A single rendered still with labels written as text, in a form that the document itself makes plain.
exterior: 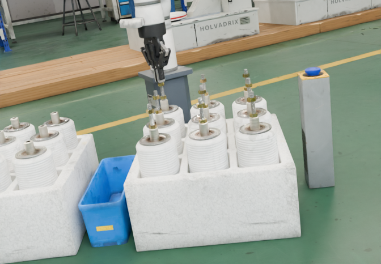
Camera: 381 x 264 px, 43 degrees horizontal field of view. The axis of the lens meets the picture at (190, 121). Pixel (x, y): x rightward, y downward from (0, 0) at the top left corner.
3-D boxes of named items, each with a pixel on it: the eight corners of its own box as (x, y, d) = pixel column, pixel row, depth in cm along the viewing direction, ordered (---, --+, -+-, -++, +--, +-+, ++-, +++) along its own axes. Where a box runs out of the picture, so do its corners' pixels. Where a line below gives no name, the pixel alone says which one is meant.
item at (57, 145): (47, 191, 139) (33, 132, 134) (80, 187, 139) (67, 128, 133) (37, 207, 130) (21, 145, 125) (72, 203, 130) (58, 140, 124)
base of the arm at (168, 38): (147, 71, 167) (138, 21, 162) (171, 66, 171) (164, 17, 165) (157, 75, 159) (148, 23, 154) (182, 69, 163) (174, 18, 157)
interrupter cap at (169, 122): (145, 123, 129) (145, 120, 129) (173, 118, 130) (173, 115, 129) (147, 132, 122) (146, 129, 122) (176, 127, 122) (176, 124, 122)
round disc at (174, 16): (138, 24, 349) (136, 16, 348) (176, 17, 361) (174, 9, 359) (153, 26, 323) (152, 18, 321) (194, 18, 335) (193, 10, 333)
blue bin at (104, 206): (109, 194, 148) (101, 158, 144) (144, 190, 147) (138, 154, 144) (86, 250, 120) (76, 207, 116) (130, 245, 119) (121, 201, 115)
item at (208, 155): (193, 214, 115) (182, 144, 109) (196, 195, 124) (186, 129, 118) (233, 211, 114) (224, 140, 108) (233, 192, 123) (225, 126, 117)
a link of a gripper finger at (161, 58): (161, 49, 126) (155, 63, 131) (164, 54, 125) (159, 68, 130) (169, 46, 127) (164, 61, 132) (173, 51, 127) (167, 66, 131)
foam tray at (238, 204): (155, 181, 152) (146, 127, 147) (280, 168, 149) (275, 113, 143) (136, 252, 116) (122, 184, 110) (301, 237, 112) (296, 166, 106)
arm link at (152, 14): (118, 28, 129) (114, 4, 127) (154, 20, 135) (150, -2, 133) (134, 29, 122) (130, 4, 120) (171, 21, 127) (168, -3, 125)
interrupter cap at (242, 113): (231, 115, 125) (230, 113, 124) (253, 107, 128) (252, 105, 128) (250, 121, 119) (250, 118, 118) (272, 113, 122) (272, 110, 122)
